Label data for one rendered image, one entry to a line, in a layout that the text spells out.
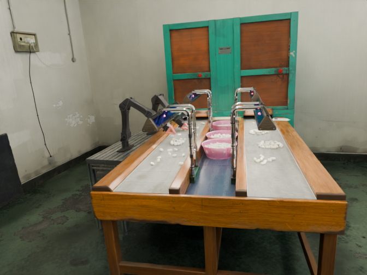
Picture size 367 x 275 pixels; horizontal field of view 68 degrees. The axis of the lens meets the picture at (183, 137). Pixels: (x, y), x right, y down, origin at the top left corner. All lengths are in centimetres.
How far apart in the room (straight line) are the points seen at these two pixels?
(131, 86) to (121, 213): 309
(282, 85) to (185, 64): 105
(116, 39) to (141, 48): 43
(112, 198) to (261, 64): 213
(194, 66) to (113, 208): 197
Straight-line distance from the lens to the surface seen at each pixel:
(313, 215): 138
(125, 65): 439
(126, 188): 149
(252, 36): 302
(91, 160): 231
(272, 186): 144
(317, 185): 144
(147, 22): 425
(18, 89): 375
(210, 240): 151
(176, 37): 310
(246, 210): 134
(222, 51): 301
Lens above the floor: 134
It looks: 15 degrees down
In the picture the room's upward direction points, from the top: 4 degrees counter-clockwise
